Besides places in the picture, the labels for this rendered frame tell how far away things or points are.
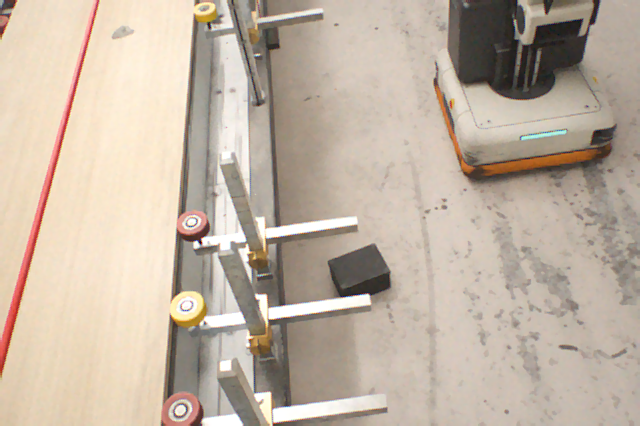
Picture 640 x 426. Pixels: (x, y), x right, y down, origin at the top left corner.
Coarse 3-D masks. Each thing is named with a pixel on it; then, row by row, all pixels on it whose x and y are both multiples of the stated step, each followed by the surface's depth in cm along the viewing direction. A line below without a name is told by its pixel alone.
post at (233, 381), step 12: (228, 360) 109; (228, 372) 108; (240, 372) 111; (228, 384) 110; (240, 384) 110; (228, 396) 113; (240, 396) 114; (252, 396) 119; (240, 408) 117; (252, 408) 118; (240, 420) 121; (252, 420) 122; (264, 420) 128
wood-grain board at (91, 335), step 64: (64, 0) 245; (128, 0) 239; (192, 0) 233; (0, 64) 221; (64, 64) 216; (128, 64) 211; (0, 128) 198; (128, 128) 190; (0, 192) 179; (64, 192) 175; (128, 192) 172; (0, 256) 163; (64, 256) 160; (128, 256) 157; (0, 320) 150; (64, 320) 147; (128, 320) 145; (0, 384) 139; (64, 384) 137; (128, 384) 135
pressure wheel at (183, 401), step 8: (184, 392) 131; (168, 400) 130; (176, 400) 130; (184, 400) 130; (192, 400) 130; (168, 408) 129; (176, 408) 129; (184, 408) 129; (192, 408) 129; (200, 408) 129; (168, 416) 128; (176, 416) 128; (184, 416) 128; (192, 416) 127; (200, 416) 129; (168, 424) 127; (176, 424) 127; (184, 424) 127; (192, 424) 127
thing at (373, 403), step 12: (372, 396) 135; (384, 396) 134; (288, 408) 135; (300, 408) 135; (312, 408) 135; (324, 408) 134; (336, 408) 134; (348, 408) 134; (360, 408) 133; (372, 408) 133; (384, 408) 133; (204, 420) 136; (216, 420) 136; (228, 420) 135; (276, 420) 134; (288, 420) 134; (300, 420) 134; (312, 420) 135; (324, 420) 135
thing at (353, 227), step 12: (348, 216) 168; (276, 228) 168; (288, 228) 168; (300, 228) 167; (312, 228) 167; (324, 228) 166; (336, 228) 166; (348, 228) 167; (204, 240) 169; (216, 240) 168; (228, 240) 168; (240, 240) 167; (276, 240) 168; (288, 240) 168; (204, 252) 169
